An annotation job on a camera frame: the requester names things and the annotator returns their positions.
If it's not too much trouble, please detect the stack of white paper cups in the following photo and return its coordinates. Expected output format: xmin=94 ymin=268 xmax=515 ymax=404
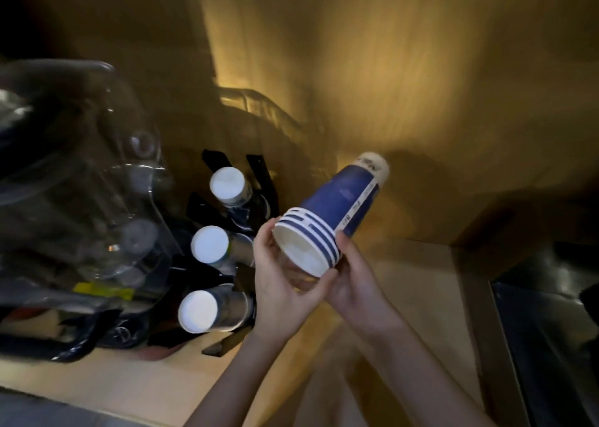
xmin=177 ymin=283 xmax=256 ymax=335

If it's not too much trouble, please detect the person's right hand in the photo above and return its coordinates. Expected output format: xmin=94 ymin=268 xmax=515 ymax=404
xmin=325 ymin=231 xmax=404 ymax=335

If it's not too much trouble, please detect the person's right forearm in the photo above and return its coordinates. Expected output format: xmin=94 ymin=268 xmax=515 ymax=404
xmin=355 ymin=312 xmax=497 ymax=427

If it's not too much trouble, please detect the clear plastic container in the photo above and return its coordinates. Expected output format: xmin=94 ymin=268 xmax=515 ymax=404
xmin=0 ymin=59 xmax=183 ymax=362

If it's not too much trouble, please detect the stack of blue paper cups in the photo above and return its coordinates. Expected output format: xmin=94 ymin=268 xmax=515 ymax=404
xmin=209 ymin=165 xmax=271 ymax=222

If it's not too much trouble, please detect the upside-down cup stack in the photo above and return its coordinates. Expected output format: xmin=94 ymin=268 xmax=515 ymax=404
xmin=273 ymin=152 xmax=390 ymax=278

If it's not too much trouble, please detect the person's left forearm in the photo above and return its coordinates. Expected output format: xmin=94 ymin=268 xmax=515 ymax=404
xmin=185 ymin=328 xmax=300 ymax=427

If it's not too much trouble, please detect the black cup dispenser rack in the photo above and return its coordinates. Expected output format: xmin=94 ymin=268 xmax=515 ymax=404
xmin=147 ymin=148 xmax=281 ymax=357

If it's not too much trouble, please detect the person's left hand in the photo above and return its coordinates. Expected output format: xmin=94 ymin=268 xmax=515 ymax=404
xmin=252 ymin=218 xmax=339 ymax=344

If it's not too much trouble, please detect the black stove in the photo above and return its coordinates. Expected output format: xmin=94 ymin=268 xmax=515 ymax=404
xmin=491 ymin=242 xmax=599 ymax=427

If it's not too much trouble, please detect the stack of green-print paper cups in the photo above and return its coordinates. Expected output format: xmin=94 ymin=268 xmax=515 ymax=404
xmin=190 ymin=225 xmax=256 ymax=273

